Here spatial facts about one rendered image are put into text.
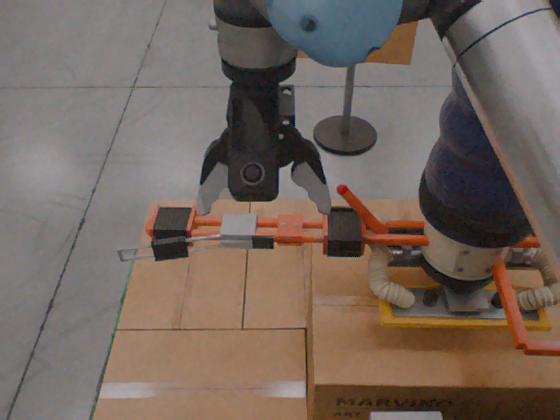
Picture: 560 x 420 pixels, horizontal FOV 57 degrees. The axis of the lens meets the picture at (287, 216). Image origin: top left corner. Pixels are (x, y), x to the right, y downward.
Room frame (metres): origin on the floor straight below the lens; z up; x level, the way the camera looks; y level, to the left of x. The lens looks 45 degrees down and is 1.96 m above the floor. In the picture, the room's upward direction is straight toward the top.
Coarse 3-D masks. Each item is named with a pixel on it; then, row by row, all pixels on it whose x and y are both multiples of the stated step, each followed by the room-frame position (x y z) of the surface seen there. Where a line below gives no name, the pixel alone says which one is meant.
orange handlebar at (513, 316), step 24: (216, 216) 0.77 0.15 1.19; (288, 216) 0.76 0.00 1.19; (216, 240) 0.71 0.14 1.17; (288, 240) 0.71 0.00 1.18; (312, 240) 0.71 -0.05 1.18; (384, 240) 0.70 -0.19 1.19; (408, 240) 0.70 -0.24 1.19; (528, 240) 0.70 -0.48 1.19; (504, 288) 0.58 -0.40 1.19; (504, 312) 0.54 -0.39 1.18
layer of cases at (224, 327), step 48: (144, 240) 1.29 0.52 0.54; (144, 288) 1.07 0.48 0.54; (192, 288) 1.07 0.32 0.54; (240, 288) 1.07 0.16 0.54; (288, 288) 1.07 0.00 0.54; (144, 336) 0.88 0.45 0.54; (192, 336) 0.88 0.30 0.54; (240, 336) 0.88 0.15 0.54; (288, 336) 0.88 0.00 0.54; (144, 384) 0.72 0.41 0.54; (192, 384) 0.72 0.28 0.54; (240, 384) 0.72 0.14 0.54; (288, 384) 0.72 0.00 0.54
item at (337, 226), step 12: (324, 216) 0.75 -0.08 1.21; (336, 216) 0.76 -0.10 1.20; (348, 216) 0.76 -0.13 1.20; (360, 216) 0.75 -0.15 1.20; (324, 228) 0.71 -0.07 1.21; (336, 228) 0.72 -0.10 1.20; (348, 228) 0.72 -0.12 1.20; (360, 228) 0.72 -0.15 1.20; (324, 240) 0.69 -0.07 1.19; (336, 240) 0.69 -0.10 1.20; (348, 240) 0.68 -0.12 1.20; (360, 240) 0.68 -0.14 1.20; (324, 252) 0.69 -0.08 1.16; (336, 252) 0.68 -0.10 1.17; (348, 252) 0.68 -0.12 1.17; (360, 252) 0.69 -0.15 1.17
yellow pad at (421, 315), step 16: (416, 288) 0.67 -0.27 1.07; (432, 288) 0.67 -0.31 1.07; (496, 288) 0.67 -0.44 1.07; (512, 288) 0.67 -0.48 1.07; (528, 288) 0.67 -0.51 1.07; (384, 304) 0.63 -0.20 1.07; (416, 304) 0.63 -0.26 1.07; (432, 304) 0.62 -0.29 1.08; (496, 304) 0.62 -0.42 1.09; (384, 320) 0.59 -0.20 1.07; (400, 320) 0.59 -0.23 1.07; (416, 320) 0.59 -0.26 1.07; (432, 320) 0.59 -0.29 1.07; (448, 320) 0.59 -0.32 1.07; (464, 320) 0.59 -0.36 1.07; (480, 320) 0.59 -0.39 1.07; (496, 320) 0.59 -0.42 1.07; (528, 320) 0.59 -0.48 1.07; (544, 320) 0.59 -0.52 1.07
